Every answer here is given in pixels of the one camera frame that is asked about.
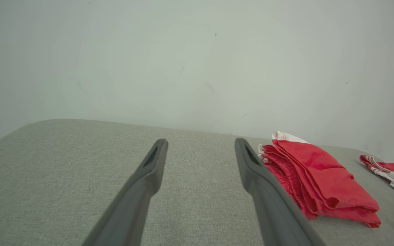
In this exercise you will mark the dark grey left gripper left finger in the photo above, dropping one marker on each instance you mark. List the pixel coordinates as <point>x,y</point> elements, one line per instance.
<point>125,218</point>

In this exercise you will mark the red shorts with white stripe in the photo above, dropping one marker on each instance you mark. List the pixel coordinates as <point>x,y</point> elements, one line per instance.
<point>320,177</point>

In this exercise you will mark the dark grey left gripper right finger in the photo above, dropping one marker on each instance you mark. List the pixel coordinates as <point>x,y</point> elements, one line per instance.
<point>279,222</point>

